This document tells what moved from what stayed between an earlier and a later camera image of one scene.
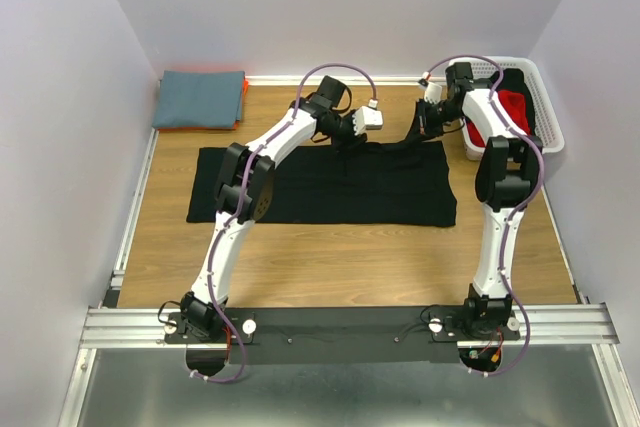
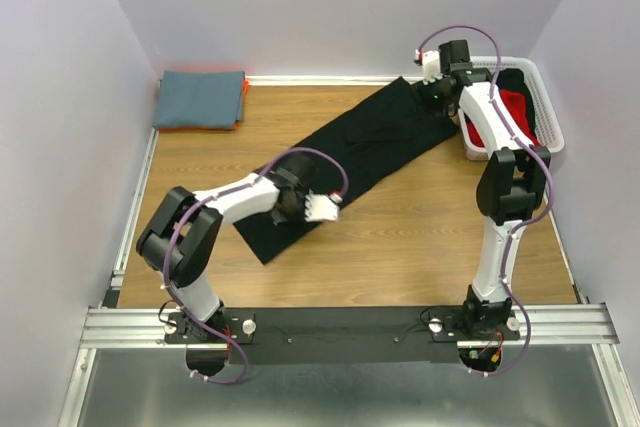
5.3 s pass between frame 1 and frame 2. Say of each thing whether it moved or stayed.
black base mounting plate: stayed
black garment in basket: stayed
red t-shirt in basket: stayed
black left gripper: moved
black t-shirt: moved
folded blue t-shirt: stayed
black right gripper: moved
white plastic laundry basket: stayed
